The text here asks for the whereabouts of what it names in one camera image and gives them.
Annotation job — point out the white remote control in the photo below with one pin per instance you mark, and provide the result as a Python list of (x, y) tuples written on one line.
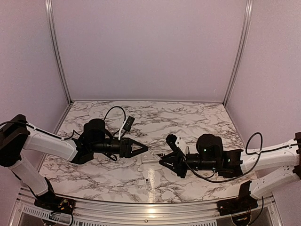
[(149, 157)]

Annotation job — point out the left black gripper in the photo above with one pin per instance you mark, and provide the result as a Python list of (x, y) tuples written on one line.
[(128, 146)]

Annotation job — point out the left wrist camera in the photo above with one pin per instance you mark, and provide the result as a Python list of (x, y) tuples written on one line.
[(126, 127)]

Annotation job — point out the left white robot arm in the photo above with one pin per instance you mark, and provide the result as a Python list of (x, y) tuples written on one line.
[(17, 135)]

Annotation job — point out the right aluminium frame post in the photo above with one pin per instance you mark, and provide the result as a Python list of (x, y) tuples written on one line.
[(240, 51)]

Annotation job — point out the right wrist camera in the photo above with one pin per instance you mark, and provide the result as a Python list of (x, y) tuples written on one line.
[(177, 144)]

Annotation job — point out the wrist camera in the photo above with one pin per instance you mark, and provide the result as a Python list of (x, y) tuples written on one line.
[(177, 144), (126, 127)]

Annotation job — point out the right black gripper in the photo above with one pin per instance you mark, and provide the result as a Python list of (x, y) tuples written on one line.
[(177, 161)]

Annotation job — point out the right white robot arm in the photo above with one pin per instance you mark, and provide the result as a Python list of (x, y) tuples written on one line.
[(235, 164)]

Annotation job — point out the aluminium frame post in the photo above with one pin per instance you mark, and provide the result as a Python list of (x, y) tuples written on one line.
[(240, 51), (54, 40)]

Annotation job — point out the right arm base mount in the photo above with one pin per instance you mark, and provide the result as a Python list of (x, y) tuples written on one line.
[(243, 202)]

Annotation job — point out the front aluminium rail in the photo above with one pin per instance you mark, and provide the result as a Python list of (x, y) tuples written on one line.
[(99, 213)]

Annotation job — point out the left aluminium frame post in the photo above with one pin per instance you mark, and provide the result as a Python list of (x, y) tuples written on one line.
[(54, 40)]

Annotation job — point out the white battery cover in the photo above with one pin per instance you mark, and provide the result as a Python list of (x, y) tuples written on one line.
[(148, 184)]

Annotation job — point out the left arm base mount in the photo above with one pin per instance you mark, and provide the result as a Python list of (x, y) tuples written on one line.
[(50, 201)]

